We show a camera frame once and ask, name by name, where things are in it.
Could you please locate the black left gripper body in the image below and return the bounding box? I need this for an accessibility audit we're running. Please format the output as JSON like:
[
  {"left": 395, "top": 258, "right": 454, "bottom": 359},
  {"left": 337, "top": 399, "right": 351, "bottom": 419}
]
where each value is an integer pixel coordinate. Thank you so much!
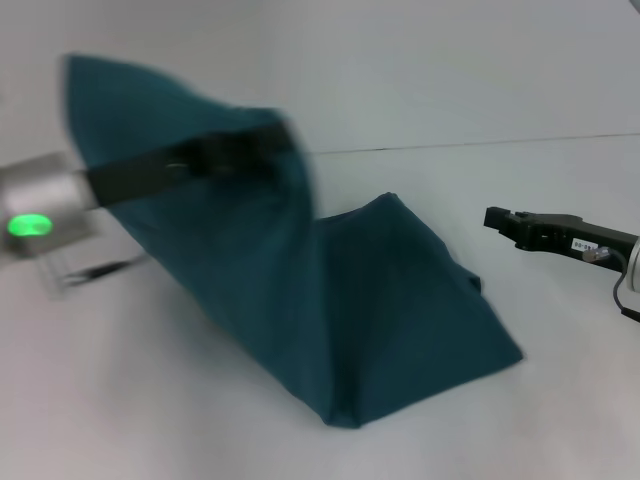
[{"left": 86, "top": 141, "right": 212, "bottom": 209}]

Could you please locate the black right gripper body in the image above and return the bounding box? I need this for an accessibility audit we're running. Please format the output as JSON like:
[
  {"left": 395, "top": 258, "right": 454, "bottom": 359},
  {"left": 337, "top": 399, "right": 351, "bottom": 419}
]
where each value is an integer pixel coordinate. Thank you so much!
[{"left": 502, "top": 211, "right": 640, "bottom": 274}]

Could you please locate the teal blue shirt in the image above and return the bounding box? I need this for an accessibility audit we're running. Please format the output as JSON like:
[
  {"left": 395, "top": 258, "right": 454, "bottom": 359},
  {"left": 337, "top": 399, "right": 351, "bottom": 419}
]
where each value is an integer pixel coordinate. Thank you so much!
[{"left": 59, "top": 52, "right": 525, "bottom": 431}]

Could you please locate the left arm cable with connectors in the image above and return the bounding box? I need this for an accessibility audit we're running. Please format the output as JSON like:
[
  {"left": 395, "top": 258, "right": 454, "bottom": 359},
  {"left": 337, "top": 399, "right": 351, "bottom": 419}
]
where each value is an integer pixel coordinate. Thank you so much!
[{"left": 37, "top": 249, "right": 147, "bottom": 301}]

